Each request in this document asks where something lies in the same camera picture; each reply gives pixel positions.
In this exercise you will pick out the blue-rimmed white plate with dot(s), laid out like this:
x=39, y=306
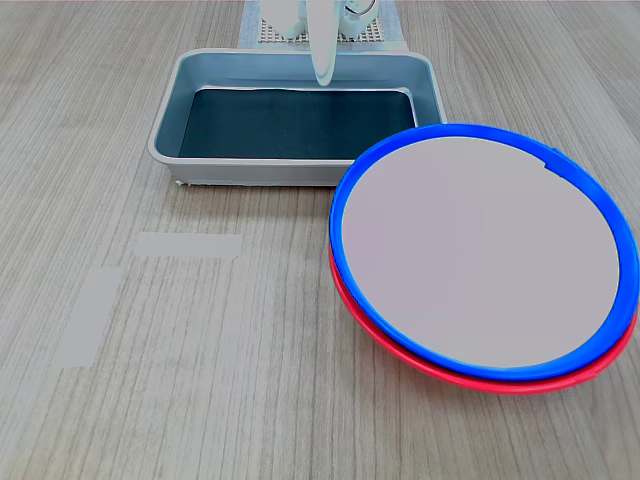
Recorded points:
x=480, y=250

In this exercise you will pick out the steel tray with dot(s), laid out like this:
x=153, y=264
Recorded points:
x=169, y=125

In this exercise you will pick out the translucent tape strip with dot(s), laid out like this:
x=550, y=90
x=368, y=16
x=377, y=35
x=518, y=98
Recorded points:
x=187, y=245
x=90, y=320

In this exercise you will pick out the red-rimmed white plate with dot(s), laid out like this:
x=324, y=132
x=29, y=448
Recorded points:
x=525, y=389

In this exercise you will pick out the pale perforated base plate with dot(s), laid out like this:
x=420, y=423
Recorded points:
x=373, y=33

